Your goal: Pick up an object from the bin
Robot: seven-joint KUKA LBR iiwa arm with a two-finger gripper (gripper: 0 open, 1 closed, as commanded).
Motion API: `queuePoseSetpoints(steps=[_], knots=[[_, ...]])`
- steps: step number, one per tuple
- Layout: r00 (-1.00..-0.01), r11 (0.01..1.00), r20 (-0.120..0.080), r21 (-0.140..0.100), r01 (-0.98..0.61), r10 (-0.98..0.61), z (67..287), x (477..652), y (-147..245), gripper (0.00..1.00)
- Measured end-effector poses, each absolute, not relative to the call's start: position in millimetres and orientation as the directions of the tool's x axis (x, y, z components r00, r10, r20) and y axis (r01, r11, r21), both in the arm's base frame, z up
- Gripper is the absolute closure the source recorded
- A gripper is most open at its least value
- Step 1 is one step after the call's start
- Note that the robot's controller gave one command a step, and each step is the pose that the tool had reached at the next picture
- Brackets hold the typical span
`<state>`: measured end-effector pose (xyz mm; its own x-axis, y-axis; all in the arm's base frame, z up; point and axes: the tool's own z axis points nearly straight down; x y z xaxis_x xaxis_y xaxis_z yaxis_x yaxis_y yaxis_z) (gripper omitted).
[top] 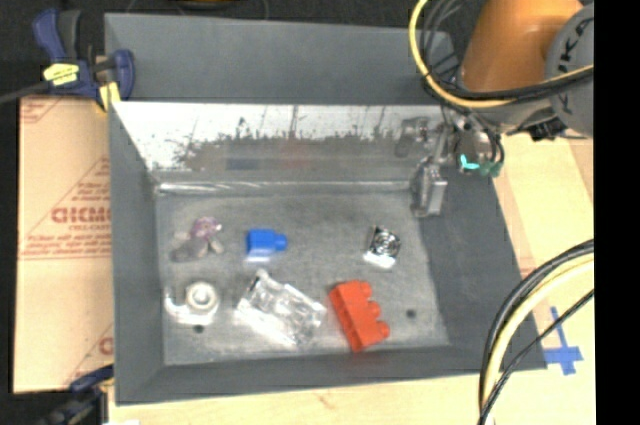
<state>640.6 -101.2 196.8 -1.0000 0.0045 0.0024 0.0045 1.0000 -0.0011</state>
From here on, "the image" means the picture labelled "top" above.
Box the black cylinder on white bracket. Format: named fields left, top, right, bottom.
left=529, top=116, right=569, bottom=142

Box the grey metal bin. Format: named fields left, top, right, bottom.
left=103, top=12, right=547, bottom=405

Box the brown cardboard board, red print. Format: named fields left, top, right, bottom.
left=12, top=93, right=117, bottom=395

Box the clear plastic packet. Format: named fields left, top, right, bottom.
left=233, top=268, right=328, bottom=347

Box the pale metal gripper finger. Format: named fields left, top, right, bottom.
left=409, top=165, right=432, bottom=218
left=427, top=162, right=450, bottom=216

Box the red toy brick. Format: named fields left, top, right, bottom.
left=327, top=279, right=392, bottom=354

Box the purple and grey toy animal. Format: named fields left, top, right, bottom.
left=169, top=215, right=225, bottom=263

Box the shiny square metal part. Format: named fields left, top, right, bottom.
left=362, top=224, right=403, bottom=270

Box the blue toy block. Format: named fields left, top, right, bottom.
left=243, top=228, right=290, bottom=263

